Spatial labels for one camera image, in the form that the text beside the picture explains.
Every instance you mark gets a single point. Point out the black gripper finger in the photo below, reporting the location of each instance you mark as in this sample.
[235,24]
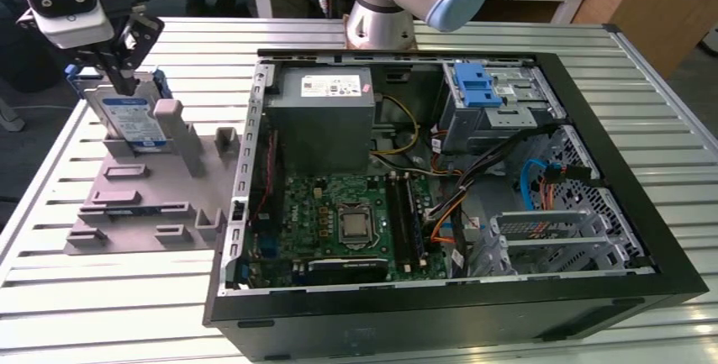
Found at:
[146,36]
[98,57]

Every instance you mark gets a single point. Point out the hard disk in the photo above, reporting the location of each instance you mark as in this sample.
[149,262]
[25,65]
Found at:
[135,124]

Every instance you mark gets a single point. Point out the silver disk bay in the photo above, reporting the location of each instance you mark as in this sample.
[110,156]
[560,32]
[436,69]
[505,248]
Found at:
[556,241]

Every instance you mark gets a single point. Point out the white table leg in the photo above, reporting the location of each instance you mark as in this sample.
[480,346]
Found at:
[8,116]

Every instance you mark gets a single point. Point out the RAM stick in rack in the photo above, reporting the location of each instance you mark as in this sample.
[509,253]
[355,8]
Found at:
[129,211]

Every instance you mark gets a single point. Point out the grey parts rack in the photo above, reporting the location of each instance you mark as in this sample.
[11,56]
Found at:
[169,204]

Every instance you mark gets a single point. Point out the grey power supply unit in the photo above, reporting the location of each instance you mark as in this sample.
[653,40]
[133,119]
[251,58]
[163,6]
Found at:
[319,137]

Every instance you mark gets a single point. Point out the green motherboard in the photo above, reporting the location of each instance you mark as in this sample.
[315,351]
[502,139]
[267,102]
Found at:
[314,212]

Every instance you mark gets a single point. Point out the CPU socket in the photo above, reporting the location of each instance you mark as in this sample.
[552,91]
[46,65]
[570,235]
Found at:
[355,206]

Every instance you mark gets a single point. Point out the silver CPU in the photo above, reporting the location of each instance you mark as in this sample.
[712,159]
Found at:
[357,226]

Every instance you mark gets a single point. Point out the blue drive latch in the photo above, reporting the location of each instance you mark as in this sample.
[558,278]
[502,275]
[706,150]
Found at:
[477,86]

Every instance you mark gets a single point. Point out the black RAM slot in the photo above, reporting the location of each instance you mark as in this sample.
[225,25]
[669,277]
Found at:
[416,212]
[397,221]

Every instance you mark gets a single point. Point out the black graphics card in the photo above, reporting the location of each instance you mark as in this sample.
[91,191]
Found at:
[347,269]

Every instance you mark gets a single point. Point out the silver optical drive cage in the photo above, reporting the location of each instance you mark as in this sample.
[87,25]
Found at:
[505,118]

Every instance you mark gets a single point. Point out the black PC case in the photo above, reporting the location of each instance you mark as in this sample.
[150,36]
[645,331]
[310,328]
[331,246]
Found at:
[393,322]

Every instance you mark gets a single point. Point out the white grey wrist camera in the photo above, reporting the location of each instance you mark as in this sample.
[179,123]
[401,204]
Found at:
[67,6]

